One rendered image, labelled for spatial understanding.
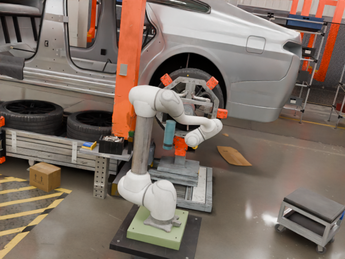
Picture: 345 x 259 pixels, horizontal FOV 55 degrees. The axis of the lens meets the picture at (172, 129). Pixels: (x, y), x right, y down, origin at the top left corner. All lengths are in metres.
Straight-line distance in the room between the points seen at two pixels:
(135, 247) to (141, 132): 0.67
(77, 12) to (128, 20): 4.85
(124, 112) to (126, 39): 0.62
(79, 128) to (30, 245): 1.23
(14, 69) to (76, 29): 3.94
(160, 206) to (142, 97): 0.66
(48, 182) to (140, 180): 1.24
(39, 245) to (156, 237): 0.89
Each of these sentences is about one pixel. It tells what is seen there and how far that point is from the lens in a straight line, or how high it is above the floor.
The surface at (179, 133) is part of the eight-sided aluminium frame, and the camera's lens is 3.04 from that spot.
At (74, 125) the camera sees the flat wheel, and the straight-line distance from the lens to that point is 3.36.
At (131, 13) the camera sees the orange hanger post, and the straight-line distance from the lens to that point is 2.80.
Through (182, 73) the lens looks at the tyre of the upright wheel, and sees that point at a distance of 3.00.
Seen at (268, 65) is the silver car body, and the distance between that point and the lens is 3.31.
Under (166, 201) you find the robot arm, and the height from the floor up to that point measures 0.55.
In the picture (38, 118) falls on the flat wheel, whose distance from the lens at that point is 3.55.
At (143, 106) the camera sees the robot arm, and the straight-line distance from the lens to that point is 1.93.
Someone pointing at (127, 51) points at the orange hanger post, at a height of 1.29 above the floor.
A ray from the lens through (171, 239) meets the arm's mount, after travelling 2.07.
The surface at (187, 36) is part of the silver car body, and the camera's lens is 3.25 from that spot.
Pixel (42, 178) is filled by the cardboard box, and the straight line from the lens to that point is 3.16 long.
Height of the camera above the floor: 1.58
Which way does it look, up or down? 18 degrees down
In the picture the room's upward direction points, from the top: 8 degrees clockwise
